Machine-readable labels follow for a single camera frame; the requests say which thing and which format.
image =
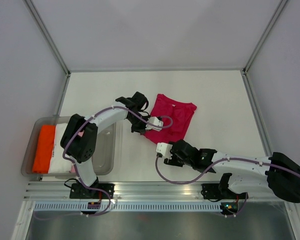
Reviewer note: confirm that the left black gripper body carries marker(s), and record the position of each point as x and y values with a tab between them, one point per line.
138	123

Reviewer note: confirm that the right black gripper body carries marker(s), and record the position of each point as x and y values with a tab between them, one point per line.
175	160

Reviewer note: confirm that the magenta t shirt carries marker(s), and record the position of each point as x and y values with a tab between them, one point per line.
181	115

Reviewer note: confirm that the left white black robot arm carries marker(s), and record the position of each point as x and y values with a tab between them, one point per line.
80	137

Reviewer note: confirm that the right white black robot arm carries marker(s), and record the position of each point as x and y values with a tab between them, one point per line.
276	175

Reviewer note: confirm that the clear plastic bin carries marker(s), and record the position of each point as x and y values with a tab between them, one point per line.
102	159

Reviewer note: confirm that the pink rolled t shirt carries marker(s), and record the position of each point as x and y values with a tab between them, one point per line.
73	168

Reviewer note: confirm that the white rolled t shirt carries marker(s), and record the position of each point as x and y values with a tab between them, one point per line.
57	163

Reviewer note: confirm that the orange rolled t shirt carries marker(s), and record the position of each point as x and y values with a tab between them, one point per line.
44	150

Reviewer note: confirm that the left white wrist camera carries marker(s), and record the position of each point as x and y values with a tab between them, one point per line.
155	123

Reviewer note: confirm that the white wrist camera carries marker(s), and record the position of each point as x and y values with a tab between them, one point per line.
163	150
155	123

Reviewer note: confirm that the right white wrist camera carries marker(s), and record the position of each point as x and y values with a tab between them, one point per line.
163	150

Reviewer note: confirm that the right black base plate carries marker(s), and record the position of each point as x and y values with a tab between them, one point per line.
215	192

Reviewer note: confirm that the aluminium mounting rail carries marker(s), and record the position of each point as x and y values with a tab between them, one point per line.
125	191

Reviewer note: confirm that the white slotted cable duct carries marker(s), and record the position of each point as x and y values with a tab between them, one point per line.
128	206

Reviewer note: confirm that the left aluminium frame post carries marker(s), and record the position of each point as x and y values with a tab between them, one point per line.
46	35

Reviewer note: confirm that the aluminium frame post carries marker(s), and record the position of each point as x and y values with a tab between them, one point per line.
46	35
265	34

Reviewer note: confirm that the right aluminium frame post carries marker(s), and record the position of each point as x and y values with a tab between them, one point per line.
265	34

